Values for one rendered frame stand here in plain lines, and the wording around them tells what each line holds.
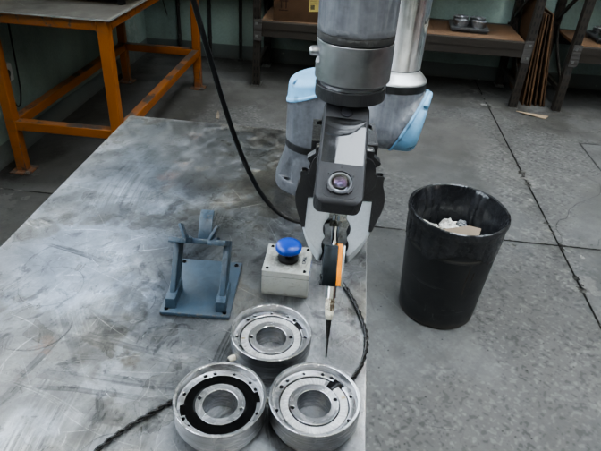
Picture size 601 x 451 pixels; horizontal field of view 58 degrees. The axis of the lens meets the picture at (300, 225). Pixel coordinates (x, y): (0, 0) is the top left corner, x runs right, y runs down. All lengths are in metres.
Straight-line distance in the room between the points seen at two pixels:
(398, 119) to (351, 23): 0.50
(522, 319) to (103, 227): 1.61
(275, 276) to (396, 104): 0.38
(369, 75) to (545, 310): 1.83
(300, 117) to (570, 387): 1.34
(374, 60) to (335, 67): 0.04
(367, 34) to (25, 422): 0.56
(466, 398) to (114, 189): 1.24
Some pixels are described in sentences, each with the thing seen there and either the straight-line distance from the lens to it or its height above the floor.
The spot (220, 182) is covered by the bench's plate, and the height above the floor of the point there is 0.80.
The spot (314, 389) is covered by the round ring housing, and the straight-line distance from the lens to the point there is 0.67.
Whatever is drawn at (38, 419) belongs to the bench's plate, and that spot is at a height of 0.80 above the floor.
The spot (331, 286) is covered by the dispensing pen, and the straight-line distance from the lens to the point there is 0.64.
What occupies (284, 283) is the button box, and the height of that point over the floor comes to 0.83.
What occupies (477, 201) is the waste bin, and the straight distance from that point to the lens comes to 2.03.
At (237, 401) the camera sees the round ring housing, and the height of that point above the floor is 0.83.
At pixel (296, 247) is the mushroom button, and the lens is 0.81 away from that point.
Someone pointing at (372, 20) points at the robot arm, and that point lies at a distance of 0.52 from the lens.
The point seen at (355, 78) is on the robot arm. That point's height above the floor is 1.18.
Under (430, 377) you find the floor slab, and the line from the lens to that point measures 1.87.
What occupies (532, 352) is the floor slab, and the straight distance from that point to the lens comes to 2.08.
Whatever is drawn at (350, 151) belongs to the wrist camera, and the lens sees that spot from 0.52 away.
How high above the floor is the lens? 1.34
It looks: 33 degrees down
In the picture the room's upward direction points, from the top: 4 degrees clockwise
